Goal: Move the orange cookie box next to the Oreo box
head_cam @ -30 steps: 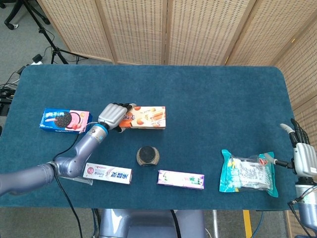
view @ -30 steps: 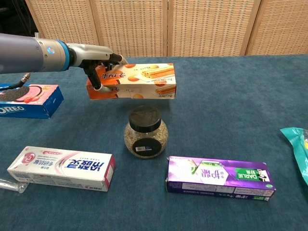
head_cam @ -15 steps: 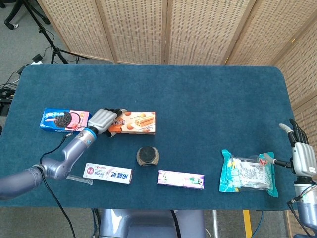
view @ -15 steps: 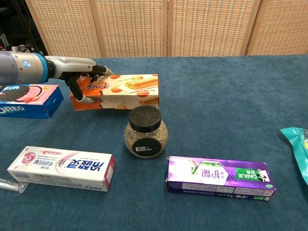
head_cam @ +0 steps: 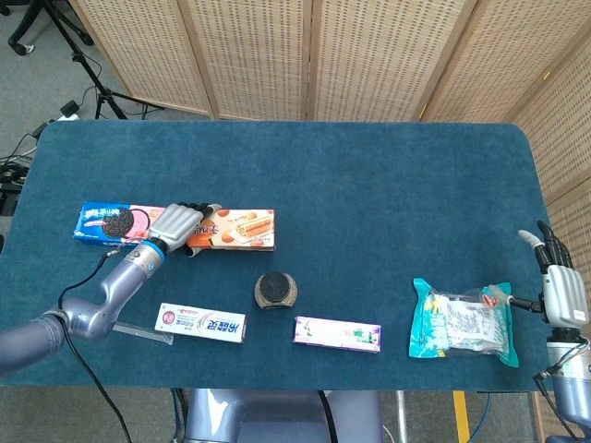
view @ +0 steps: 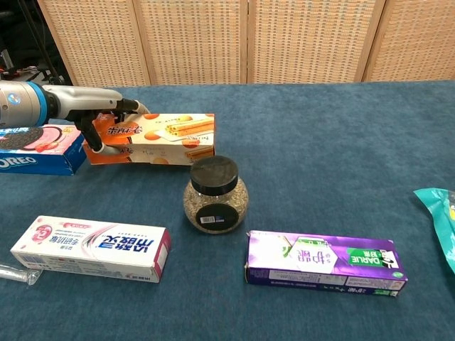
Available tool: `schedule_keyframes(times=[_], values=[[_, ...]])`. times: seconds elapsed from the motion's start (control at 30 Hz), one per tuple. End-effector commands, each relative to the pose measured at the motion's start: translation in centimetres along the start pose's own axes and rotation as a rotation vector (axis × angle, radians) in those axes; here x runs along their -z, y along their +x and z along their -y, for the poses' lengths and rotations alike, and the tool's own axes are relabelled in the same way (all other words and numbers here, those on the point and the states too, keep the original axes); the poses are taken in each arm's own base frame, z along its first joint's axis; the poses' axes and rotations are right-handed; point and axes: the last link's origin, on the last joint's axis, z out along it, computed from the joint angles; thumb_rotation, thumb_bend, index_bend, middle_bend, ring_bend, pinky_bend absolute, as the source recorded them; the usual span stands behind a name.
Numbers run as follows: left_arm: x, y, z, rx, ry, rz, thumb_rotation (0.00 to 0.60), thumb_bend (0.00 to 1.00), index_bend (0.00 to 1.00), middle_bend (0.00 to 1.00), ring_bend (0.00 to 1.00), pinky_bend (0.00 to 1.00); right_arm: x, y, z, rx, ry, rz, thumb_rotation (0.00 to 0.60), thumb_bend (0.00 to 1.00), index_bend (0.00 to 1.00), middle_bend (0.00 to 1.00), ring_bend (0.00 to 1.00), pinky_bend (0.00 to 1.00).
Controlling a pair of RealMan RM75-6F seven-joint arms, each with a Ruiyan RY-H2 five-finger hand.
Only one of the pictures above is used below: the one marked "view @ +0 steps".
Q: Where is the purple Darlie toothpaste box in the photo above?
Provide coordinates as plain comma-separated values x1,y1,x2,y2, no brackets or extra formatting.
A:
244,229,409,298

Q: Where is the black tripod stand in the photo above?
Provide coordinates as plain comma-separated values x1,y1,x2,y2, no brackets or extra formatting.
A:
21,0,72,87

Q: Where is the wicker folding screen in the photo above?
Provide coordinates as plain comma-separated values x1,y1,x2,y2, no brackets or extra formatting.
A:
37,0,455,87

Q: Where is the clear plastic toothbrush tube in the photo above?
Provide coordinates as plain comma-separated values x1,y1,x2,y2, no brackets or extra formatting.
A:
0,262,43,286

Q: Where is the white pink toothpaste box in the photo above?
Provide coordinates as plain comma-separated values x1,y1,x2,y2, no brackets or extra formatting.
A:
9,215,172,284

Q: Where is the blue pink Oreo box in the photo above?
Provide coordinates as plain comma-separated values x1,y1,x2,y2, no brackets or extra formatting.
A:
0,123,88,177

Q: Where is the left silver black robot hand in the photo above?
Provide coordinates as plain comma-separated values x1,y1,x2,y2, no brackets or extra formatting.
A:
42,84,152,156

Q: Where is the orange egg roll box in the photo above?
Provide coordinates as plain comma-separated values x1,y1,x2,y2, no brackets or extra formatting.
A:
83,112,216,167

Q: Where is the teal plastic snack bag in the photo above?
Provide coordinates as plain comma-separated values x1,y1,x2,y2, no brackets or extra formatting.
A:
412,187,455,275

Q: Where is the glass jar with black lid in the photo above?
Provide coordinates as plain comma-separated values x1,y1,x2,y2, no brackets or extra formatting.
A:
182,155,249,234

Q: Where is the blue felt table mat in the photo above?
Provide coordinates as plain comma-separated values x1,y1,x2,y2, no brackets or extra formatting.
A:
0,80,455,341

